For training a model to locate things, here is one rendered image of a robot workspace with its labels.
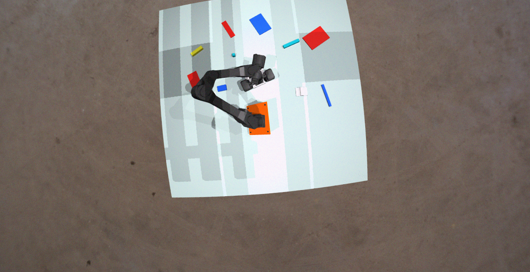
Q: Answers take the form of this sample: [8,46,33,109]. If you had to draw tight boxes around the teal rectangular bar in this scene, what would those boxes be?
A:
[283,39,300,49]

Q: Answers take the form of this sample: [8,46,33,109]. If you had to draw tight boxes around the yellow rectangular bar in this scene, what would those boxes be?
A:
[191,46,203,56]

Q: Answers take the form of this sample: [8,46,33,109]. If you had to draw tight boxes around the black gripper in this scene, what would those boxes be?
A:
[241,69,275,92]

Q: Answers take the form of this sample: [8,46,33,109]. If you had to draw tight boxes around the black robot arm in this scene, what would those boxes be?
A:
[191,54,266,129]

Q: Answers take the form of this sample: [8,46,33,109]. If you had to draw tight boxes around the blue flat plate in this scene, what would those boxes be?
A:
[250,13,271,35]

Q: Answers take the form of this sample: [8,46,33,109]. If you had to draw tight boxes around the blue block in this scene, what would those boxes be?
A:
[217,84,227,92]

